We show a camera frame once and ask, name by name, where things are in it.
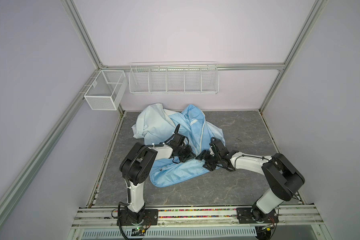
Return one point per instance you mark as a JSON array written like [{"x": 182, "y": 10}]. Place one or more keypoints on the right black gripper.
[{"x": 206, "y": 165}]

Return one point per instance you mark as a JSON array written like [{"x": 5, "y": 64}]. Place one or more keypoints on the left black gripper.
[{"x": 190, "y": 154}]

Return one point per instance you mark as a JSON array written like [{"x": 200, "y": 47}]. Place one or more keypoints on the light blue jacket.
[{"x": 187, "y": 132}]

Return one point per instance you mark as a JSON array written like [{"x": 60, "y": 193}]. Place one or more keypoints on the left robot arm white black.
[{"x": 136, "y": 166}]

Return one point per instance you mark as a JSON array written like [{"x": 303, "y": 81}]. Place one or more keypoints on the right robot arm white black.
[{"x": 283, "y": 178}]

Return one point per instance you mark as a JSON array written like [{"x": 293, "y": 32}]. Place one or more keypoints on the small white mesh basket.
[{"x": 106, "y": 90}]

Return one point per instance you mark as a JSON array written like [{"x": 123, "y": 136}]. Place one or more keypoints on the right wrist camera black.
[{"x": 218, "y": 148}]

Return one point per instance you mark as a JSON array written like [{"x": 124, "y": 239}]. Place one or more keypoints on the long white wire basket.
[{"x": 174, "y": 78}]

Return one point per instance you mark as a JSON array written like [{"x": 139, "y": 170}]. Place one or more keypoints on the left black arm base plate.
[{"x": 144, "y": 217}]

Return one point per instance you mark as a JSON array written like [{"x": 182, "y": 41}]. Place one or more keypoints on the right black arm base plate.
[{"x": 248, "y": 215}]

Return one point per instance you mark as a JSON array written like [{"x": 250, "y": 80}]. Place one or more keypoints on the white slotted cable duct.
[{"x": 170, "y": 233}]

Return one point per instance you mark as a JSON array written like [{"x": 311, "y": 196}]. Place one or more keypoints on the aluminium front rail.
[{"x": 200, "y": 217}]

